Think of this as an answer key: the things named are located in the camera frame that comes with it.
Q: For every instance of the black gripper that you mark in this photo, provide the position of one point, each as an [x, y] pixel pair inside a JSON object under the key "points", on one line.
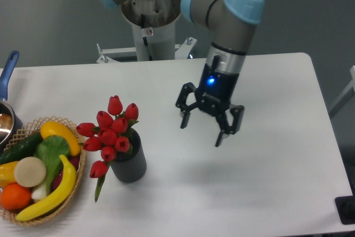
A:
{"points": [[213, 97]]}

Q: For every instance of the red tulip bouquet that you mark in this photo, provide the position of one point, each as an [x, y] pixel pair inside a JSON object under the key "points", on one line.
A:
{"points": [[112, 136]]}

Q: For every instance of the dark grey ribbed vase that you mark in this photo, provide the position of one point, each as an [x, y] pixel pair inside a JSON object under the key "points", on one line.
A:
{"points": [[130, 167]]}

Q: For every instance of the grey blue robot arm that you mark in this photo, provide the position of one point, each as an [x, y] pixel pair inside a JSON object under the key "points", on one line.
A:
{"points": [[233, 24]]}

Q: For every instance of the dark red vegetable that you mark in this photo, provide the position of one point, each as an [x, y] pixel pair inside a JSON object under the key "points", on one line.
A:
{"points": [[75, 162]]}

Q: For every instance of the yellow banana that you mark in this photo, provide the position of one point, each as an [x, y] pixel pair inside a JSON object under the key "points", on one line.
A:
{"points": [[54, 199]]}

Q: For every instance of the green bok choy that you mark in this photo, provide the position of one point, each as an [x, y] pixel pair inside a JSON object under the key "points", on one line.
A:
{"points": [[48, 151]]}

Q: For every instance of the black device at edge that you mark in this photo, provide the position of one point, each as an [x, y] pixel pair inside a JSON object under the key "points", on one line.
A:
{"points": [[345, 208]]}

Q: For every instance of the woven wicker basket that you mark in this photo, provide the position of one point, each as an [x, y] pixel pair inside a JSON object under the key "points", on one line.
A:
{"points": [[27, 130]]}

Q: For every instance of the green cucumber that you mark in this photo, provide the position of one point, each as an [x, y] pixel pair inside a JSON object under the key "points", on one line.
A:
{"points": [[25, 148]]}

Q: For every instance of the yellow bell pepper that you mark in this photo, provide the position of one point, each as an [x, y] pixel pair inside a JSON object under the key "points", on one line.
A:
{"points": [[7, 173]]}

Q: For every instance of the orange fruit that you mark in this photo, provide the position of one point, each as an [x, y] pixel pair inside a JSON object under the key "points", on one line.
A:
{"points": [[15, 197]]}

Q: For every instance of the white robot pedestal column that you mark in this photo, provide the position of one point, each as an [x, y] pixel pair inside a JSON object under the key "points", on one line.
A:
{"points": [[153, 26]]}

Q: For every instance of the white frame at right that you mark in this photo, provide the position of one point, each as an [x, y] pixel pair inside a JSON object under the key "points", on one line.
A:
{"points": [[343, 98]]}

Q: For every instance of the blue handled saucepan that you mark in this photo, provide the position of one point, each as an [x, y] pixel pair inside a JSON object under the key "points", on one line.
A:
{"points": [[10, 122]]}

